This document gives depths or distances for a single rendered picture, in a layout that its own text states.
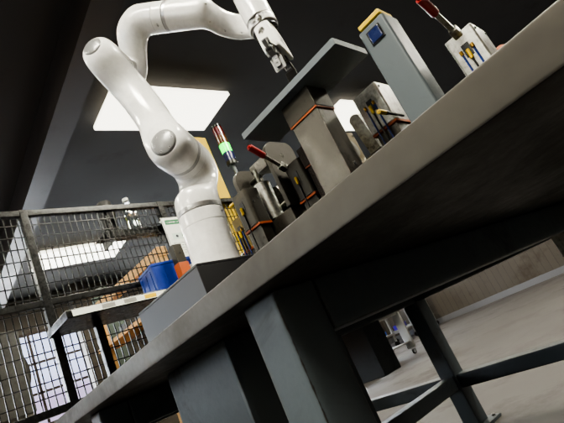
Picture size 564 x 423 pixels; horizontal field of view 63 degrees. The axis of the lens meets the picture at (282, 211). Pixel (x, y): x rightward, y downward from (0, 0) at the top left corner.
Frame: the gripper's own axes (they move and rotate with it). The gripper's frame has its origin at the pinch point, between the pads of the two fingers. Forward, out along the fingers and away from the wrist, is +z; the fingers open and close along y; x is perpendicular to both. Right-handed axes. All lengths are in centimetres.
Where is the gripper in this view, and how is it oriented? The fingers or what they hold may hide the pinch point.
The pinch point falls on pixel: (287, 73)
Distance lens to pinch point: 129.5
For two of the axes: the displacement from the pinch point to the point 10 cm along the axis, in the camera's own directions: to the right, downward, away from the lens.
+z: 4.0, 8.7, -3.0
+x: -8.1, 4.9, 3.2
